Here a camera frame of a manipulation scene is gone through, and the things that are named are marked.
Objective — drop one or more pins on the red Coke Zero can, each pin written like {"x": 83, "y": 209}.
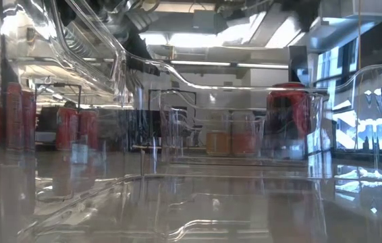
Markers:
{"x": 287, "y": 108}
{"x": 89, "y": 130}

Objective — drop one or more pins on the clear plastic bin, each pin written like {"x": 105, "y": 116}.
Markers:
{"x": 211, "y": 209}
{"x": 211, "y": 116}
{"x": 177, "y": 135}

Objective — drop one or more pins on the ceiling strip light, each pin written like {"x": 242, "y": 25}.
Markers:
{"x": 199, "y": 63}
{"x": 262, "y": 65}

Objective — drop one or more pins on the ceiling light panel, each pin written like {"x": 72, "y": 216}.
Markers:
{"x": 150, "y": 38}
{"x": 194, "y": 40}

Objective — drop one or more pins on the grey ceiling box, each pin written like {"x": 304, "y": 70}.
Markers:
{"x": 204, "y": 18}

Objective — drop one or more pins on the person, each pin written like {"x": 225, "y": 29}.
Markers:
{"x": 70, "y": 105}

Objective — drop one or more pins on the red Fanta can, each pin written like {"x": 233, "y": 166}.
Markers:
{"x": 13, "y": 118}

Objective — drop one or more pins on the silver spiral ceiling duct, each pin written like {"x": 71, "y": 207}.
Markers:
{"x": 79, "y": 47}

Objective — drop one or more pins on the black table frame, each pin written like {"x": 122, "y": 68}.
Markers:
{"x": 373, "y": 156}

